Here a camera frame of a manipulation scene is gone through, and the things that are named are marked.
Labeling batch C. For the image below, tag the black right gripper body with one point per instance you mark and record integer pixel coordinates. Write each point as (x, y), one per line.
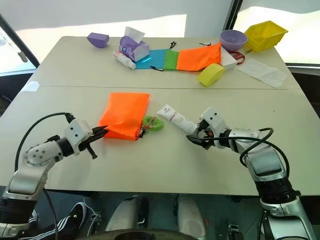
(205, 130)

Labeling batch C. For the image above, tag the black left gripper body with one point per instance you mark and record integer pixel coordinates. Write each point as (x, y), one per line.
(86, 143)

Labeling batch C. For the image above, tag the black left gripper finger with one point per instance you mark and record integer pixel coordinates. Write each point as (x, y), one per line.
(91, 151)
(99, 131)

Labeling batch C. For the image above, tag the white cosmetic tube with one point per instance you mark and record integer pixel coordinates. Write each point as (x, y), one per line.
(176, 118)

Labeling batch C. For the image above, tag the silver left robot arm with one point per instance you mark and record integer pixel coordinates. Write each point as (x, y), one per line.
(27, 160)

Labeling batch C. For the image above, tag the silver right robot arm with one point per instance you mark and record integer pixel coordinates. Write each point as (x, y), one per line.
(267, 170)

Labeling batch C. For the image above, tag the dark rounded robot base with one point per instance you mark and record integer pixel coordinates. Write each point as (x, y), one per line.
(140, 235)

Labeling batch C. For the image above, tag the green fabric pouch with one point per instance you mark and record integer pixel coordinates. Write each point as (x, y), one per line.
(171, 60)

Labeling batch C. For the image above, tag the blue fabric pouch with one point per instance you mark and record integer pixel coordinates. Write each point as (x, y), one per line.
(153, 58)

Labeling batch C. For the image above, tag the green fluffy scrunchie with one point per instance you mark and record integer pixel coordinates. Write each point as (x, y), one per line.
(156, 123)

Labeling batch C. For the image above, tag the yellow sponge block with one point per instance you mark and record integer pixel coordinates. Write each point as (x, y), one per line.
(211, 73)

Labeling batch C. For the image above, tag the black sneaker white stripes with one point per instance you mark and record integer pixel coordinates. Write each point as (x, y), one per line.
(72, 220)

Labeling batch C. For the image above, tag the white cardboard box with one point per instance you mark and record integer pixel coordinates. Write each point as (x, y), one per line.
(228, 62)

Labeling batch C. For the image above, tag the grey rounded robot leg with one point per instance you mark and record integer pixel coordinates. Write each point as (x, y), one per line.
(190, 215)
(125, 216)

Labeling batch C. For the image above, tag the white table label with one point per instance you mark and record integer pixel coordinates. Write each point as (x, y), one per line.
(32, 86)

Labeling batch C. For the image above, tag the white paper towel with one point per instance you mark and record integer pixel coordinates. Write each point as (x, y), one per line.
(262, 72)

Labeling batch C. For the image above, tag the black striped track pants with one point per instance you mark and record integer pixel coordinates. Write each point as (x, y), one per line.
(40, 226)

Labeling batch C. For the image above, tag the purple tissue pack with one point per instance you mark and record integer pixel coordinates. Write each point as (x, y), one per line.
(132, 46)

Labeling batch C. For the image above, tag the purple plastic bowl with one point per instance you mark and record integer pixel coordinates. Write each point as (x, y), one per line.
(233, 38)

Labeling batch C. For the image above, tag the yellow plastic bin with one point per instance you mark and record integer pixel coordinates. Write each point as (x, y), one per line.
(266, 35)

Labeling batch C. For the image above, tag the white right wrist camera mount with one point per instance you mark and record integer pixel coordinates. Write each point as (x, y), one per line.
(215, 120)

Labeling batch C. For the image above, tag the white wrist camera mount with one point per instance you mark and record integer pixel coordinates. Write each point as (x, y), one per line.
(75, 131)
(215, 120)

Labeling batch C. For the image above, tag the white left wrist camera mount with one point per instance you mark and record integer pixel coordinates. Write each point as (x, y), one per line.
(75, 131)

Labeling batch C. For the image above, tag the black window frame post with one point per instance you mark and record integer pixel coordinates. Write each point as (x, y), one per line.
(232, 13)
(17, 42)

